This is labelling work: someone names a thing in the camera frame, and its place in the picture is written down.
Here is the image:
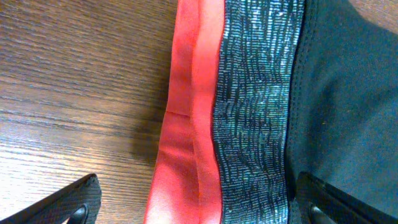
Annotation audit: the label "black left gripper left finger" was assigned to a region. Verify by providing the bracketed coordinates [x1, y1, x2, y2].
[1, 174, 101, 224]

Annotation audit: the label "black leggings with red waistband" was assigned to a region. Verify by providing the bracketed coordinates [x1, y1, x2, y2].
[144, 0, 397, 223]

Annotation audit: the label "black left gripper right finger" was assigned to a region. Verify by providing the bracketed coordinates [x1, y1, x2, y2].
[296, 172, 397, 224]

